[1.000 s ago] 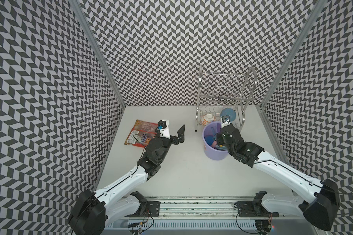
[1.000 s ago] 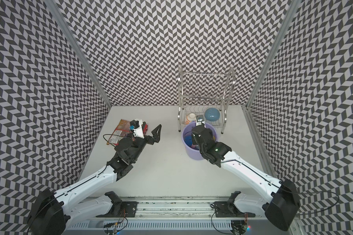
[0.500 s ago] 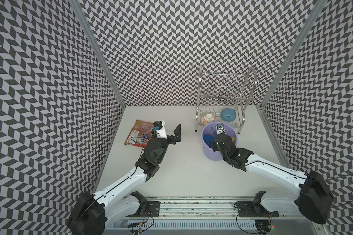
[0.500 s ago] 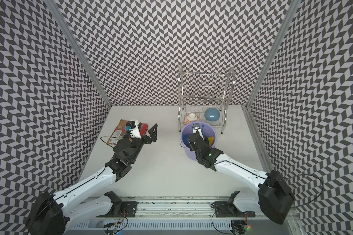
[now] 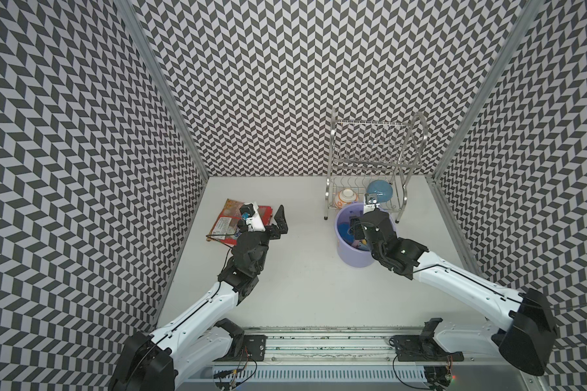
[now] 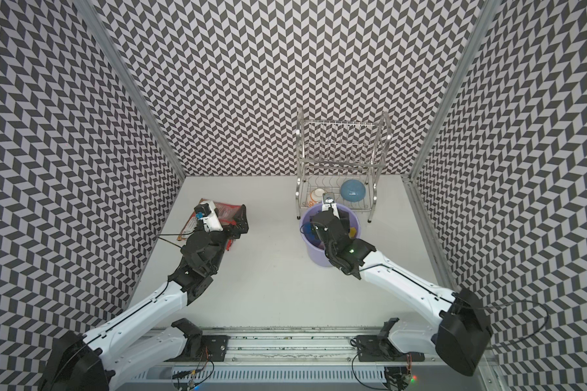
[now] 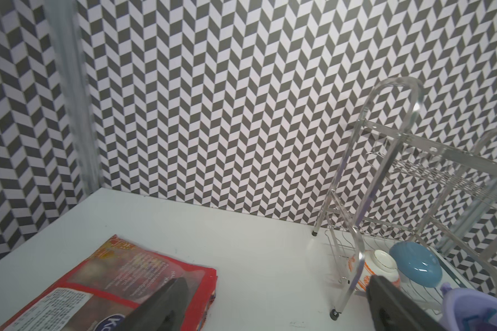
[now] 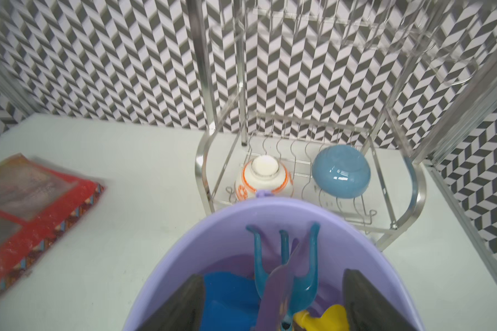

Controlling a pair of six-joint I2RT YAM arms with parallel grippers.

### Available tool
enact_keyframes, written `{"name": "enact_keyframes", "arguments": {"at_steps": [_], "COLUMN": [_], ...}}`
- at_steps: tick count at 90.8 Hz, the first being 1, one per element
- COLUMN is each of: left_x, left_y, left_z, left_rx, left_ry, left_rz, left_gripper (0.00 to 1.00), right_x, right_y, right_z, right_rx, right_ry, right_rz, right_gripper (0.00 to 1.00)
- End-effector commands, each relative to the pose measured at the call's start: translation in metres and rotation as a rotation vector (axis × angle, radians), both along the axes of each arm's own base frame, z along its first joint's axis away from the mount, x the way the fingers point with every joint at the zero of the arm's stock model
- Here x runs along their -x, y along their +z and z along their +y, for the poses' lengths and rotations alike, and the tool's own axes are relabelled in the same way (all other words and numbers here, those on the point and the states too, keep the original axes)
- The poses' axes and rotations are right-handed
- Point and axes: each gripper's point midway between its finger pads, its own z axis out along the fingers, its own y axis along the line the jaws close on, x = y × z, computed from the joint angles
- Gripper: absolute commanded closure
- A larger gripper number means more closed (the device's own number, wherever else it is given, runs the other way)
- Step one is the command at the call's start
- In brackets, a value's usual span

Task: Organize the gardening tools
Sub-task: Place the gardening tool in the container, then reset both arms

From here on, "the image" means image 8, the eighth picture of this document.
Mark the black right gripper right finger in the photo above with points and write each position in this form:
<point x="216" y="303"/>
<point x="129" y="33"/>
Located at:
<point x="367" y="308"/>

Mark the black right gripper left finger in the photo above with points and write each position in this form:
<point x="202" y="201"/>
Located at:
<point x="183" y="310"/>

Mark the yellow plastic shovel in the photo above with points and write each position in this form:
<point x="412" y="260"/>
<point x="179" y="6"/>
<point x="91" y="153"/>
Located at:
<point x="334" y="318"/>

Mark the blue plastic trowel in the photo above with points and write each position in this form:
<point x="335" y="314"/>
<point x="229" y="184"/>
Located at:
<point x="231" y="303"/>

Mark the purple plastic bucket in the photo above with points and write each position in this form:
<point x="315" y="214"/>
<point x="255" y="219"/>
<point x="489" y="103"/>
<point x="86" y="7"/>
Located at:
<point x="222" y="242"/>

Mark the blue bowl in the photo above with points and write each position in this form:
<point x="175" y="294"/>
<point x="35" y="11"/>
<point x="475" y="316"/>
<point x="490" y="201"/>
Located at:
<point x="342" y="171"/>

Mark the white orange patterned bowl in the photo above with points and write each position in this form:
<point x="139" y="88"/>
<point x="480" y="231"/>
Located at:
<point x="265" y="173"/>

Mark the red snack bag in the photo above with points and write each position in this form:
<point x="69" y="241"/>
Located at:
<point x="38" y="206"/>

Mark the silver metal dish rack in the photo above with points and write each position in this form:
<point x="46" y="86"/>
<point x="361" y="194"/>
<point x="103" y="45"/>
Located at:
<point x="291" y="78"/>

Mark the aluminium frame post right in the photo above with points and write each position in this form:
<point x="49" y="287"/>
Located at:
<point x="472" y="106"/>

